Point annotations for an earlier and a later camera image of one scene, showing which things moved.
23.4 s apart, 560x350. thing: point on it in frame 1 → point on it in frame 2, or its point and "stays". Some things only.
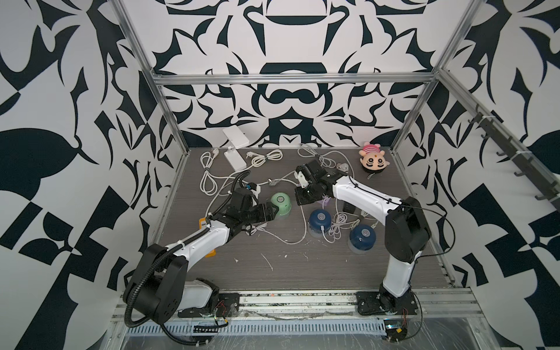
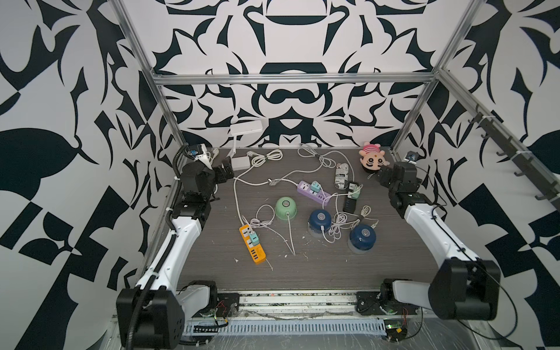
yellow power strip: [202, 224] → [257, 251]
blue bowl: [362, 238] stays
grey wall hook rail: [532, 172] stays
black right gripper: [299, 195] → [390, 172]
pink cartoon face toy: [372, 160] stays
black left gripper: [270, 214] → [224, 170]
